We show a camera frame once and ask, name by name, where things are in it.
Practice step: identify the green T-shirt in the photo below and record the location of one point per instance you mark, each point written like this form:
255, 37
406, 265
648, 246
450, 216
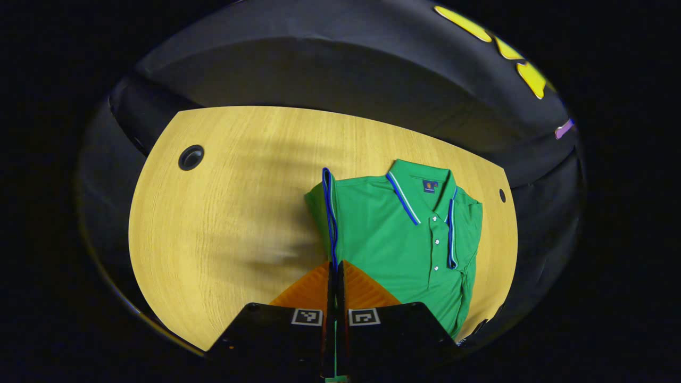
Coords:
388, 239

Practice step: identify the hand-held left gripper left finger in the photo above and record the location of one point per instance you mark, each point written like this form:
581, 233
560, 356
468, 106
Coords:
271, 340

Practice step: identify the black backdrop cloth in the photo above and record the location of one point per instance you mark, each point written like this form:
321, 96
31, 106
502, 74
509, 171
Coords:
346, 69

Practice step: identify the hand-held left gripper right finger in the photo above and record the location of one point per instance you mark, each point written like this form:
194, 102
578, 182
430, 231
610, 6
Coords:
399, 340

